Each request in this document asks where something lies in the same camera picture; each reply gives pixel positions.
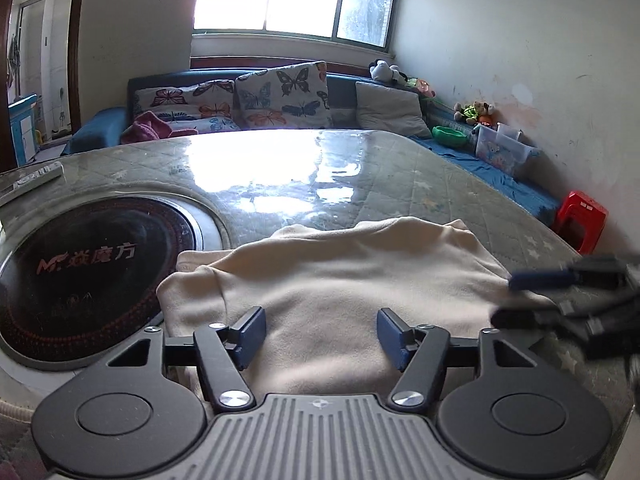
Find grey remote control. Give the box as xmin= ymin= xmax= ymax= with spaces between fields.
xmin=0 ymin=162 xmax=64 ymax=206

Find butterfly pillow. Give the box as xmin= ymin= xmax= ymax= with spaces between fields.
xmin=235 ymin=61 xmax=332 ymax=129
xmin=132 ymin=79 xmax=241 ymax=133

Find panda plush toy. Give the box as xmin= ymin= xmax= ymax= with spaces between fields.
xmin=369 ymin=58 xmax=408 ymax=86

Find small plush toys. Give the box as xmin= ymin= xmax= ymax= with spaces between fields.
xmin=454 ymin=101 xmax=495 ymax=128

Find butterfly pillow left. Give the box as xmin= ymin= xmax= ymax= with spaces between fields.
xmin=132 ymin=79 xmax=241 ymax=133

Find grey cushion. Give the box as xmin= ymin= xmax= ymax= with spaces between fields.
xmin=356 ymin=82 xmax=431 ymax=138

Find black round induction cooktop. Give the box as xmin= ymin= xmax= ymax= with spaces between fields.
xmin=1 ymin=196 xmax=203 ymax=370

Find butterfly pillow right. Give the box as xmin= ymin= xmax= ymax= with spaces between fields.
xmin=235 ymin=61 xmax=332 ymax=129

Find cream sweatshirt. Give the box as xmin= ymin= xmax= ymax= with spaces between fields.
xmin=156 ymin=217 xmax=548 ymax=398

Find clear plastic storage box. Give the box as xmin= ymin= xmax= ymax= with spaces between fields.
xmin=474 ymin=125 xmax=540 ymax=178

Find blue sofa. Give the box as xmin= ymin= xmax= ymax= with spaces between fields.
xmin=62 ymin=66 xmax=561 ymax=226

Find magenta cloth on sofa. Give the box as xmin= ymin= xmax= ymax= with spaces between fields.
xmin=119 ymin=112 xmax=198 ymax=144

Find red plastic stool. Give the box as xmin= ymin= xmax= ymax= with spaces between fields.
xmin=552 ymin=190 xmax=608 ymax=255

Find blue cabinet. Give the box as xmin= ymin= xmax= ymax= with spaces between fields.
xmin=9 ymin=93 xmax=38 ymax=167

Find green bowl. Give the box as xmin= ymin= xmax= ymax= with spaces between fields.
xmin=432 ymin=126 xmax=475 ymax=148

